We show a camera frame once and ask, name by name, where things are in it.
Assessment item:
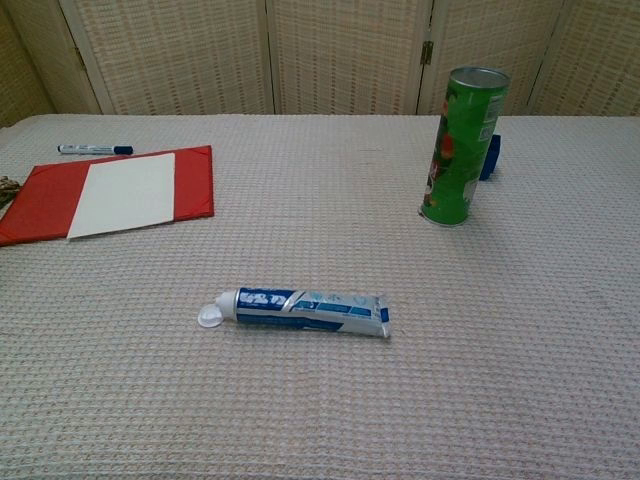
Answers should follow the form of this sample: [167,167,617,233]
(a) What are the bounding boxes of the blue white toothpaste tube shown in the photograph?
[197,287,392,340]

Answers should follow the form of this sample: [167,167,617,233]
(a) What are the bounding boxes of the green chips can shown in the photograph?
[417,66,512,229]

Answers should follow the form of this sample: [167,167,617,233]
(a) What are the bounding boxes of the blue plastic box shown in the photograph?
[478,133,503,182]

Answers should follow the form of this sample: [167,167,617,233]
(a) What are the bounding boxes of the white paper sheet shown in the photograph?
[66,152,177,241]

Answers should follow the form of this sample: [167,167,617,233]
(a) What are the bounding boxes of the woven folding screen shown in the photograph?
[0,0,640,129]

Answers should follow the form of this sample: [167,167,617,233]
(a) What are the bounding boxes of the white blue marker pen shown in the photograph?
[56,143,135,156]

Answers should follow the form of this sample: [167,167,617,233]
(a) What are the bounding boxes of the red folder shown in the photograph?
[0,144,216,248]

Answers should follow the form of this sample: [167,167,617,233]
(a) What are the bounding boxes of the brown braided rope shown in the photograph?
[0,174,21,211]

